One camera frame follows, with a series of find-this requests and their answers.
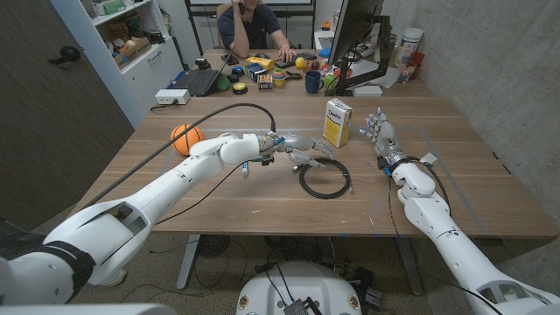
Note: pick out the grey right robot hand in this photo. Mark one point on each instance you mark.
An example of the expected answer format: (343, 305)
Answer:
(385, 135)

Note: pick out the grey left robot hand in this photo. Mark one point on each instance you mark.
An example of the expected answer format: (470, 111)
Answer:
(297, 146)

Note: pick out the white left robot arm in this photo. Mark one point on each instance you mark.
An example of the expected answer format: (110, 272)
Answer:
(131, 210)

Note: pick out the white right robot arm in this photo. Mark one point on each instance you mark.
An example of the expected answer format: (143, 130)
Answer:
(459, 245)

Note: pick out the white and yellow package box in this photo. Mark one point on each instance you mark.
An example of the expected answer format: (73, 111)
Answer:
(337, 123)

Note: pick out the blue and white marker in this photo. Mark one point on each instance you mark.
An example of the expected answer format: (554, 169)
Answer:
(245, 169)

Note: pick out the green ball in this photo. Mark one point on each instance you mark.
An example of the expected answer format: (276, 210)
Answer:
(223, 83)

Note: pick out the white flat box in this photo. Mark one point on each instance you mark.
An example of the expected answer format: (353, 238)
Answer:
(367, 91)

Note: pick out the dark blue mug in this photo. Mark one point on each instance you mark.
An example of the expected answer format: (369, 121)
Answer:
(312, 81)

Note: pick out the crayon box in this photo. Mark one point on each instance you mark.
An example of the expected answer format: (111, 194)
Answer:
(265, 81)

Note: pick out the green cup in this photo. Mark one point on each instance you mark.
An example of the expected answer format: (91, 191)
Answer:
(329, 81)

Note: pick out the red cup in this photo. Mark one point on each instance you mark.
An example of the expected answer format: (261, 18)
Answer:
(415, 61)

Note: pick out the yellow and black buzzer button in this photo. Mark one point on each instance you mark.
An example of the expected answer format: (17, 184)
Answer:
(240, 88)

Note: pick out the yellow lemon toy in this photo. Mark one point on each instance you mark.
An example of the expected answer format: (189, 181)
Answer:
(299, 62)

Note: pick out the dark blue small box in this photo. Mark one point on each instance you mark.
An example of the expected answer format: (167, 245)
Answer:
(255, 71)

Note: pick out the black keyboard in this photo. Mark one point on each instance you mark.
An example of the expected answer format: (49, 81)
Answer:
(302, 58)

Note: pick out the yellow mustard bottle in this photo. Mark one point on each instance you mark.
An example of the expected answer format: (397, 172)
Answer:
(261, 62)

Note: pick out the white cylindrical wipes canister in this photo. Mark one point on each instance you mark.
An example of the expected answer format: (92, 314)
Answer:
(408, 46)

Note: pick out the blue buzzer button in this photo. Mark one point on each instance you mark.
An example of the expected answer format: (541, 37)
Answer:
(238, 71)

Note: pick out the black computer monitor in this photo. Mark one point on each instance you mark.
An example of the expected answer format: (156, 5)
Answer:
(354, 30)

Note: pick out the orange mini basketball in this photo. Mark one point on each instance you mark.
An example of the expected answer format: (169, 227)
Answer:
(184, 140)

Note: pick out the black laptop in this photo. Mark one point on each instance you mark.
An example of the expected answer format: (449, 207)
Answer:
(199, 81)

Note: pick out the person in dark shirt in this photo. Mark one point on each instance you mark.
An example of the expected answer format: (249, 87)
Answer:
(251, 28)

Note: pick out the white power adapter box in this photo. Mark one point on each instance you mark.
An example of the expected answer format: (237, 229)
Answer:
(172, 96)

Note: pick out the white robot torso base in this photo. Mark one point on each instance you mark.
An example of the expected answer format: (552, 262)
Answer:
(299, 291)

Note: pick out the cardboard box with items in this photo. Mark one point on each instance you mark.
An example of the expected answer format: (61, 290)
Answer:
(131, 50)

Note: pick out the white shelf cabinet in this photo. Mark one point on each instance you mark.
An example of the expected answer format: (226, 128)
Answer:
(127, 48)

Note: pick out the black bag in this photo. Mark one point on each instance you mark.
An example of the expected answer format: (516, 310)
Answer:
(13, 238)

